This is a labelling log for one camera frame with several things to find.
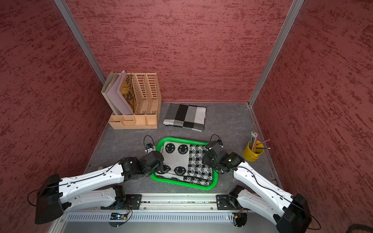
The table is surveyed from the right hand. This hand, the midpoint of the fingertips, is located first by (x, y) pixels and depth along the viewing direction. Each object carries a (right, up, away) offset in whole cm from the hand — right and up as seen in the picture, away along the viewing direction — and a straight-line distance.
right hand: (205, 163), depth 79 cm
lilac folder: (-55, +38, +11) cm, 68 cm away
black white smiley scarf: (-13, 0, 0) cm, 13 cm away
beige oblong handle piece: (-61, -4, +3) cm, 61 cm away
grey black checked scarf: (-12, +26, +31) cm, 42 cm away
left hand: (-25, -2, 0) cm, 25 cm away
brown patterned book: (-54, +45, +21) cm, 73 cm away
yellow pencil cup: (+27, +3, +3) cm, 27 cm away
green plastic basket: (-20, -8, -6) cm, 22 cm away
